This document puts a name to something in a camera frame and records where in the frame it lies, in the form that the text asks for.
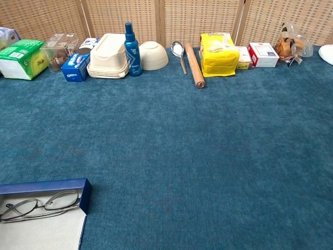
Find black eyeglasses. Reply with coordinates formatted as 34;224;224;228
0;189;81;223

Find blue glasses case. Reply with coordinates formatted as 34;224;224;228
0;178;93;250

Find blue carpet table mat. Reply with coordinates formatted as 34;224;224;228
0;45;333;250

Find wooden rolling pin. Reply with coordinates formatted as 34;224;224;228
184;43;206;89

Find beige upturned bowl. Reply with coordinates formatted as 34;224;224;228
138;41;169;71

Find metal spoon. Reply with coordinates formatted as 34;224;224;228
171;41;188;75

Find blue spray bottle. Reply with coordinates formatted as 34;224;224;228
124;22;143;77

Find yellow snack bag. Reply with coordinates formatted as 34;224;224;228
199;32;240;78

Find beige lidded lunch box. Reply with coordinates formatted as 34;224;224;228
86;33;130;79

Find small pink box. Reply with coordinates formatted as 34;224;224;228
235;46;254;70

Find blue Oreo cookie box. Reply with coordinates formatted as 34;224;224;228
60;37;101;83

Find wicker folding screen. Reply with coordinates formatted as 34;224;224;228
0;0;333;47

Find white red box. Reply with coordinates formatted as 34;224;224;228
247;42;280;68

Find clear plastic snack box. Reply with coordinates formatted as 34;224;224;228
40;33;80;72

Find clear bag of cookies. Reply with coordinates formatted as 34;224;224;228
275;22;314;68

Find green tissue pack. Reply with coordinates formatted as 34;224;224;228
0;39;50;80

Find white foam mannequin head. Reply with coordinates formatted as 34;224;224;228
318;44;333;66

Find white blue tissue pack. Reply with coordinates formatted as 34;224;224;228
0;27;21;50

